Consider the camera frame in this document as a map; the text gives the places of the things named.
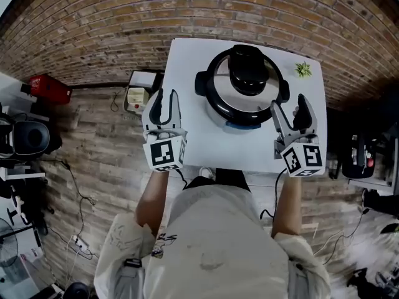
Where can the person's left forearm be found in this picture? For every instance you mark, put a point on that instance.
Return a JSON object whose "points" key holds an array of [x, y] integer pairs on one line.
{"points": [[152, 201]]}

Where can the person's right forearm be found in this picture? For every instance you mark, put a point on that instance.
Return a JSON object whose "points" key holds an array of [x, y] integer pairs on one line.
{"points": [[288, 207]]}

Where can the white power strip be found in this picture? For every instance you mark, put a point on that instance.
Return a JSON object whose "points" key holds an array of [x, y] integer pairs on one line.
{"points": [[80, 242]]}

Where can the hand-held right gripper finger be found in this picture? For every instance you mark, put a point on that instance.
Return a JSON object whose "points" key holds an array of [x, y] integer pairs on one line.
{"points": [[304, 120], [280, 126]]}

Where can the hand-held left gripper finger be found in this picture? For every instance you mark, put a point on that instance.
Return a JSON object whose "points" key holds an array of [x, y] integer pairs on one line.
{"points": [[156, 107], [176, 114]]}

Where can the red plastic crate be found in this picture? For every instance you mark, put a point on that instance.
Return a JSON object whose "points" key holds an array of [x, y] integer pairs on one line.
{"points": [[50, 89]]}

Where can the black steel pressure cooker lid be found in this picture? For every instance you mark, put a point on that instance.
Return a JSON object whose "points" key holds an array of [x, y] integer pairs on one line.
{"points": [[246, 67]]}

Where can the small green potted plant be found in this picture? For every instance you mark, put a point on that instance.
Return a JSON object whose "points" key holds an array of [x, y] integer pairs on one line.
{"points": [[303, 69]]}

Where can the black standing fan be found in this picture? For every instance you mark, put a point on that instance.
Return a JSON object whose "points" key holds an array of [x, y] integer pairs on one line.
{"points": [[7, 244]]}

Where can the person's left white shoe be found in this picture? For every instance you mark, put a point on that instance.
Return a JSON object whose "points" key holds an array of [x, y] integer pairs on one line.
{"points": [[205, 171]]}

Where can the black cluttered chair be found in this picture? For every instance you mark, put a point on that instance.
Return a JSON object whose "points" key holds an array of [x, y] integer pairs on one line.
{"points": [[352, 167]]}

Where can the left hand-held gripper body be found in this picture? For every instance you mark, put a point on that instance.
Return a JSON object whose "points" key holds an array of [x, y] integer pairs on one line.
{"points": [[160, 154]]}

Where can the person's black shorts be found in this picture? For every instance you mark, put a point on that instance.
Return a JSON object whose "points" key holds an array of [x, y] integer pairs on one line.
{"points": [[230, 176]]}

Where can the electric pressure cooker base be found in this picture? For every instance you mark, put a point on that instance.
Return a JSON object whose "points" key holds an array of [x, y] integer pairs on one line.
{"points": [[201, 83]]}

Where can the person's beige shirt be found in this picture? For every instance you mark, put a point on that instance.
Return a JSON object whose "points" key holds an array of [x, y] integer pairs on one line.
{"points": [[212, 254]]}

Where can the cream box with red button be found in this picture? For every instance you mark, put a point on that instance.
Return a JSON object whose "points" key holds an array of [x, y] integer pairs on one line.
{"points": [[135, 96]]}

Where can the white drawer cabinet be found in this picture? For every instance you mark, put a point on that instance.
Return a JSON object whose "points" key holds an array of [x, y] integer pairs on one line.
{"points": [[143, 78]]}

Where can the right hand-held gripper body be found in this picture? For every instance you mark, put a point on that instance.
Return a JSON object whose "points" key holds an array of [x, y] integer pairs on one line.
{"points": [[311, 156]]}

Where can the black padded swivel chair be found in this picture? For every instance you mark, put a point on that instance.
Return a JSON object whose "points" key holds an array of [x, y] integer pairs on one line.
{"points": [[31, 139]]}

